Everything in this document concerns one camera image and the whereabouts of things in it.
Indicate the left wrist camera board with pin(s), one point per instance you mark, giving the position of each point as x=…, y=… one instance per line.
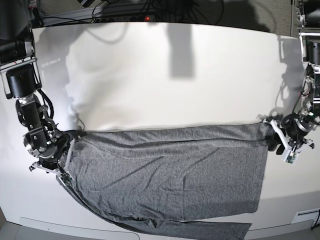
x=290, y=156

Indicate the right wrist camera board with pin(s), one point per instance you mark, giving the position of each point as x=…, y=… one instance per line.
x=65, y=178

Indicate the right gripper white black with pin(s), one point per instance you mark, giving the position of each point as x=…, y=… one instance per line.
x=55, y=154

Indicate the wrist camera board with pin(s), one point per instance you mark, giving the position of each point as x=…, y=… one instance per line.
x=290, y=156
x=65, y=178

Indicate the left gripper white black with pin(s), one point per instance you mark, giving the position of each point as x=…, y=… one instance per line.
x=289, y=133

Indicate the white label plate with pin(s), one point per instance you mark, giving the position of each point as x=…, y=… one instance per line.
x=306, y=215

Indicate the grey long-sleeve T-shirt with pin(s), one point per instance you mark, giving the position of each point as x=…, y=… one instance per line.
x=172, y=182

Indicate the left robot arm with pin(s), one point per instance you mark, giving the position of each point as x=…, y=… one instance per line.
x=308, y=25

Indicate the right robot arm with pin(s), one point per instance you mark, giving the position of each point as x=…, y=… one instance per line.
x=21, y=81

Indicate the white power strip red switch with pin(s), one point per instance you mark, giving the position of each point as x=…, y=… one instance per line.
x=125, y=18

